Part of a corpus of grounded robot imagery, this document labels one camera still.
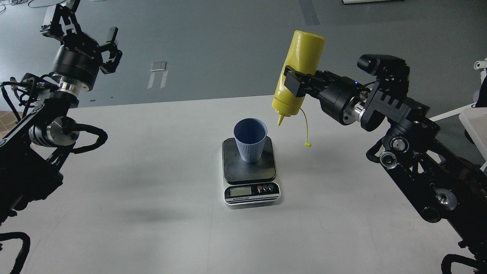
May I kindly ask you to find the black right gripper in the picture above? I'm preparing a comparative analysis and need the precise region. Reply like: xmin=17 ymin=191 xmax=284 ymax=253
xmin=283 ymin=65 xmax=370 ymax=125

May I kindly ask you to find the yellow squeeze bottle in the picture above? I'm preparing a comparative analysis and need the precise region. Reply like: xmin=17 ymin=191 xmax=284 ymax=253
xmin=272 ymin=30 xmax=326 ymax=125

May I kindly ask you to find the grey floor outlet plate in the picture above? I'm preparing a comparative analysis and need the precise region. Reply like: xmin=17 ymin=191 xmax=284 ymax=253
xmin=151 ymin=61 xmax=167 ymax=72

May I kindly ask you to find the blue ribbed plastic cup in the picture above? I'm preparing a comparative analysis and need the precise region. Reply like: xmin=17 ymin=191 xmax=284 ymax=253
xmin=233 ymin=118 xmax=267 ymax=163

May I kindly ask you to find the black digital kitchen scale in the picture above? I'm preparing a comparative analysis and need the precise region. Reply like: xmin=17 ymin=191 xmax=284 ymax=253
xmin=221 ymin=137 xmax=282 ymax=208

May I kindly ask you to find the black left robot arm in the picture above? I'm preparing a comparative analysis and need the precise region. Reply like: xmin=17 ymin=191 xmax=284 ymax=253
xmin=0 ymin=0 xmax=123 ymax=223

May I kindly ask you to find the black white office chair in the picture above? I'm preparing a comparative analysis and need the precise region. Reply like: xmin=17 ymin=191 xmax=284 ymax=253
xmin=433 ymin=59 xmax=487 ymax=173

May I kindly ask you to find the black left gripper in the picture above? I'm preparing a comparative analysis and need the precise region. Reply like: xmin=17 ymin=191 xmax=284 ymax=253
xmin=40 ymin=0 xmax=123 ymax=91

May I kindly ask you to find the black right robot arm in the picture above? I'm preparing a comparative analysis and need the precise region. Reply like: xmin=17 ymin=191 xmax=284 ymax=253
xmin=283 ymin=54 xmax=487 ymax=274

